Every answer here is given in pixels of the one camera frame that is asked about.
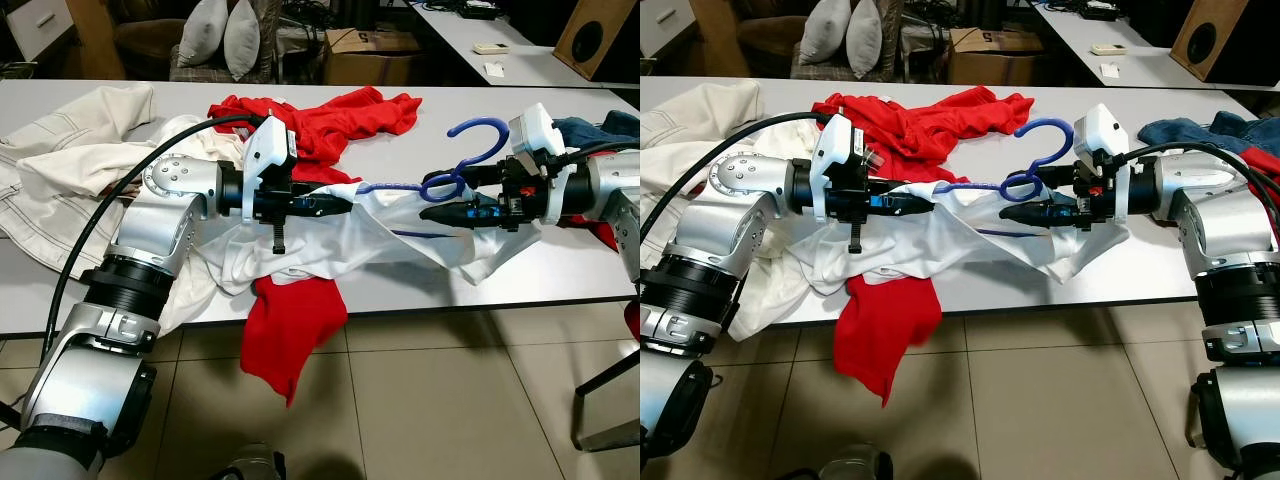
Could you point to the brown board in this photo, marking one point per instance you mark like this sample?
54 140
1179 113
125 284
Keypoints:
95 40
715 40

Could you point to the plain white t-shirt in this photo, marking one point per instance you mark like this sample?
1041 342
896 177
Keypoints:
970 215
390 215

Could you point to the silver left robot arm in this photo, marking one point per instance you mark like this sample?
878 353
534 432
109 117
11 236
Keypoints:
730 190
175 185

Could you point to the open cardboard box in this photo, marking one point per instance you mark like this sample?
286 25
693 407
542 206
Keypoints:
370 58
995 55

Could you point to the red polo shirt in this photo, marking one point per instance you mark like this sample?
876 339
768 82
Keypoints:
340 120
950 120

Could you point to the cream denim jacket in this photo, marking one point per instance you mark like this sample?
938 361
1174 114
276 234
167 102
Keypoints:
70 160
680 120

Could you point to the white remote control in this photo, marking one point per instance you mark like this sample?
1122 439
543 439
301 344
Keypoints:
1110 48
490 47

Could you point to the grey robot foot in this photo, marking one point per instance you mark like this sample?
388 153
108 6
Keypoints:
250 465
855 465

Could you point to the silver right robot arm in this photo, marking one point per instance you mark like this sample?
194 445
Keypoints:
600 190
1220 220

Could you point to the wooden speaker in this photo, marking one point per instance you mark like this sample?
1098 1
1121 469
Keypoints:
1225 40
600 40

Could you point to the purple plastic hanger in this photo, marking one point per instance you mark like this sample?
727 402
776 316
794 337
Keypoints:
1045 123
475 122

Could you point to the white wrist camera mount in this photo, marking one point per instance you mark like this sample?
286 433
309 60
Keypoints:
268 150
838 150
535 130
1100 130

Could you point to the white paper slip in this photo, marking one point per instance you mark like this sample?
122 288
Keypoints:
494 70
1110 71

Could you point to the white office table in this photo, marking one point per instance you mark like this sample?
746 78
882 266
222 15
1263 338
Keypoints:
1140 60
530 60

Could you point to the black table leg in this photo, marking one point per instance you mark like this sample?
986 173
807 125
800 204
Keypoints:
605 372

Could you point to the brown armchair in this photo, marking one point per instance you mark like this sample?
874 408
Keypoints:
150 45
770 40

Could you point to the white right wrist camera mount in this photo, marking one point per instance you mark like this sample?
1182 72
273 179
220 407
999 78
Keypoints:
1100 130
535 130

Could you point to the white drawer cabinet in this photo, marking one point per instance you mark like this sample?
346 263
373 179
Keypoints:
665 20
35 25

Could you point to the plain red shirt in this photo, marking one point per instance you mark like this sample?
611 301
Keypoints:
885 330
290 330

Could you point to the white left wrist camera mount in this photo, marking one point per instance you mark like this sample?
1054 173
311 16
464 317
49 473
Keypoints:
268 150
838 150

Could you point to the blue denim jeans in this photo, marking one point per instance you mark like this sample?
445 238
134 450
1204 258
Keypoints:
1200 130
600 125

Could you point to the grey pillow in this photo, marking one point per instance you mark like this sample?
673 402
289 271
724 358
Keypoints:
865 38
242 38
830 30
205 30

